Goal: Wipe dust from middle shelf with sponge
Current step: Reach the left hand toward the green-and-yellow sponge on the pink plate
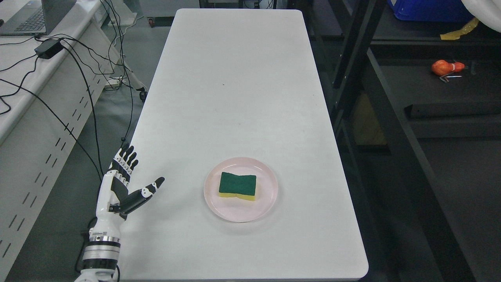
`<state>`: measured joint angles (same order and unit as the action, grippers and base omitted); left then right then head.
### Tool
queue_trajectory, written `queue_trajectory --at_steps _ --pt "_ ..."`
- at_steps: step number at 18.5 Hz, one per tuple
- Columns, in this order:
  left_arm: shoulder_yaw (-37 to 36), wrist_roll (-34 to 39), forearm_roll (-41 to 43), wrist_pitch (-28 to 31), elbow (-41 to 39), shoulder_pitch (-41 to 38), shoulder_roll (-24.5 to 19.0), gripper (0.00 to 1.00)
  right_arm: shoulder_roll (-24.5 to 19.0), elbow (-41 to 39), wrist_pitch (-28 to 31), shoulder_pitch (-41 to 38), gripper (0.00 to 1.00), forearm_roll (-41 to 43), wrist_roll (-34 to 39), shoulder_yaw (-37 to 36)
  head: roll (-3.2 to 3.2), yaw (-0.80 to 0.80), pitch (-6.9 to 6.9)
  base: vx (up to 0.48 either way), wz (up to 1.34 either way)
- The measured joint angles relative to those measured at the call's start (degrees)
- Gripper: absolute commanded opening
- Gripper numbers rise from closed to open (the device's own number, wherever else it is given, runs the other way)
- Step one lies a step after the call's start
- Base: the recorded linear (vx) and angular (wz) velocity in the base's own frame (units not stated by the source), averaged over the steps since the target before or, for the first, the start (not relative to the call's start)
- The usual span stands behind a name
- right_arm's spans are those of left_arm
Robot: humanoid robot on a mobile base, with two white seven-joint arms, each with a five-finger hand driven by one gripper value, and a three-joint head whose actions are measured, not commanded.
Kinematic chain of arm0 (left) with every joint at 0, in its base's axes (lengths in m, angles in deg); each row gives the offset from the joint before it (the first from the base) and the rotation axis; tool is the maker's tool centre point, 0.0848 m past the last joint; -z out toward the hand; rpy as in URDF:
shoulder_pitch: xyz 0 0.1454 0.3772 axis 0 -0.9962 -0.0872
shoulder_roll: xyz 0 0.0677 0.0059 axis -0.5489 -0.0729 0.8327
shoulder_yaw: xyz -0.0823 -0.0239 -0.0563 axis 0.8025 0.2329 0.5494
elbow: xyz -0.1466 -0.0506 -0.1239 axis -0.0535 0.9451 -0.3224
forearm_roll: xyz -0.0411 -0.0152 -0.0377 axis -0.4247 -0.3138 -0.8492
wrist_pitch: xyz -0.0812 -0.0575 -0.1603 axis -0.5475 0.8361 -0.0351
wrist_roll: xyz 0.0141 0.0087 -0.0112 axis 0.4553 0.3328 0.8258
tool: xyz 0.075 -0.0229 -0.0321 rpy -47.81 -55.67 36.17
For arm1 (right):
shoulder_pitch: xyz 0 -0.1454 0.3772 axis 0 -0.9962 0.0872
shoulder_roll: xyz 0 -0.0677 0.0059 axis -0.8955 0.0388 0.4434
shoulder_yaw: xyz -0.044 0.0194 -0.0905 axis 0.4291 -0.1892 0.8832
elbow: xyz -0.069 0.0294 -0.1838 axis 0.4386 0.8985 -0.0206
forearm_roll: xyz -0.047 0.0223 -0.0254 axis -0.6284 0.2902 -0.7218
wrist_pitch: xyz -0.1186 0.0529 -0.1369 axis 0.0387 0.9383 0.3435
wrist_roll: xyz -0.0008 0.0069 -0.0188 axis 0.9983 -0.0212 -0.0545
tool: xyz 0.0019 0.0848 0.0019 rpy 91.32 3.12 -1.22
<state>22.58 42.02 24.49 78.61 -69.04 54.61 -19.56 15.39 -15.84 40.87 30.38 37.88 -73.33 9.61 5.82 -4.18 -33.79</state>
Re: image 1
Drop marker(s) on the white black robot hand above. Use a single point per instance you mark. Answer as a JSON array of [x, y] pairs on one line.
[[115, 201]]

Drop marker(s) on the green yellow sponge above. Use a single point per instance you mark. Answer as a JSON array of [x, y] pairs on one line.
[[240, 186]]

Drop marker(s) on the black metal shelf rack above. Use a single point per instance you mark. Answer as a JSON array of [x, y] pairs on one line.
[[421, 152]]

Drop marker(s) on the pink round plate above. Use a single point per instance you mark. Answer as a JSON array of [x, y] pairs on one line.
[[234, 209]]

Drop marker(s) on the white side desk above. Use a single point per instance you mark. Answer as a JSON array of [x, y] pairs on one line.
[[50, 103]]

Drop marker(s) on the white rectangular table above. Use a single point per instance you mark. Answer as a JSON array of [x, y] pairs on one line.
[[239, 83]]

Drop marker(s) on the black power adapter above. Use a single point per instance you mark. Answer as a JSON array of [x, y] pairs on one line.
[[48, 48]]

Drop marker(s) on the grey laptop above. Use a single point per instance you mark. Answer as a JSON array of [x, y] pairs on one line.
[[37, 17]]

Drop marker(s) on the blue plastic bin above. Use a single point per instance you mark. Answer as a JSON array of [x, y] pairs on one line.
[[430, 10]]

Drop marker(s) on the yellow tape piece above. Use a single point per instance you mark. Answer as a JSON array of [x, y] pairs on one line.
[[466, 29]]

